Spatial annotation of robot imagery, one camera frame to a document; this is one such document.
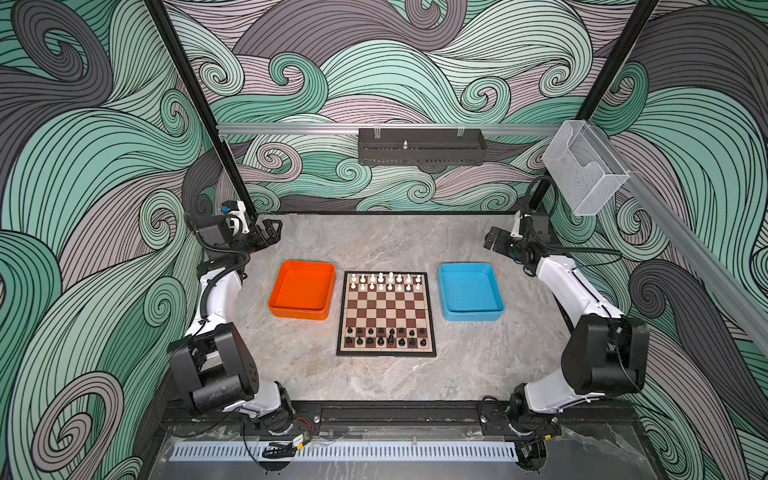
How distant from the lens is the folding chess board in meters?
0.85

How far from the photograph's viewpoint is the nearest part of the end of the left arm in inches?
29.2

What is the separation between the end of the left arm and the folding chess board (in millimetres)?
320
